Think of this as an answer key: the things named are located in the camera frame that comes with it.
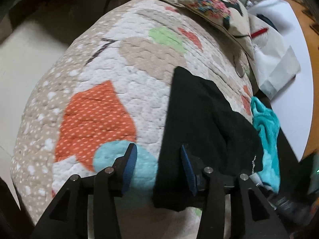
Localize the black pants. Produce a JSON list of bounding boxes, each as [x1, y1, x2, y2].
[[152, 66, 263, 212]]

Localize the teal fleece blanket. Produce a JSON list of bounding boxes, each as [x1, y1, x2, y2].
[[250, 97, 281, 193]]

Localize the heart pattern quilt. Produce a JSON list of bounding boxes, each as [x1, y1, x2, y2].
[[11, 0, 252, 224]]

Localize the white paper shopping bag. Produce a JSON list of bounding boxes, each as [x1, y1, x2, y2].
[[249, 14, 301, 99]]

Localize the floral lady print pillow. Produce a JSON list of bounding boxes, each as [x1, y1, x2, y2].
[[178, 0, 255, 60]]

